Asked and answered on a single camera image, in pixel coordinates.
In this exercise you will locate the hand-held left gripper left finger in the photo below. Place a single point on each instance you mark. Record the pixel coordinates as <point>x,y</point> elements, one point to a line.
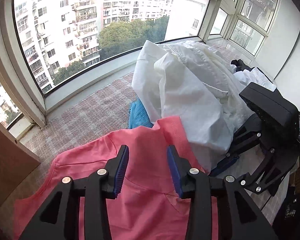
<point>122,172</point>

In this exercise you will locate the large wooden board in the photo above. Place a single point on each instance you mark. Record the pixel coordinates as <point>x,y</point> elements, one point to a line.
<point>7,160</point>

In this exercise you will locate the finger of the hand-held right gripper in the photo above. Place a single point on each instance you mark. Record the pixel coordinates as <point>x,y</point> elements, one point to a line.
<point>226,162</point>
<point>263,166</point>

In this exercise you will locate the green trees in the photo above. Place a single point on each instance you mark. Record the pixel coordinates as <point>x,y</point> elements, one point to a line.
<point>130,32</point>

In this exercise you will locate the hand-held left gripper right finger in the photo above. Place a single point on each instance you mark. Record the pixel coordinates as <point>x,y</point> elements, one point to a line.
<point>173,172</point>

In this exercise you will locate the white shirt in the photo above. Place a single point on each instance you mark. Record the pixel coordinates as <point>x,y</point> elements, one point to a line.
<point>190,92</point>

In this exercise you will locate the white window frame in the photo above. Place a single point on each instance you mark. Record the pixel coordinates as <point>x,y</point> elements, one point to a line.
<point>22,85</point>

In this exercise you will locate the blue garment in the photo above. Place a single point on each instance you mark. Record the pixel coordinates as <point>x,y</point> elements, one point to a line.
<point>140,115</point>

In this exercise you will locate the black garment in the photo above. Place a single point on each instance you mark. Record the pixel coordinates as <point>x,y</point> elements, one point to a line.
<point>242,66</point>

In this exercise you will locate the pink shirt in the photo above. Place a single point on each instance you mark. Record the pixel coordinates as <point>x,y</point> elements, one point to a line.
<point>145,205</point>

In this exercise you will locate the apartment buildings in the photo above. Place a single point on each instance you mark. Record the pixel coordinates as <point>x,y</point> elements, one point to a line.
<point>65,17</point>

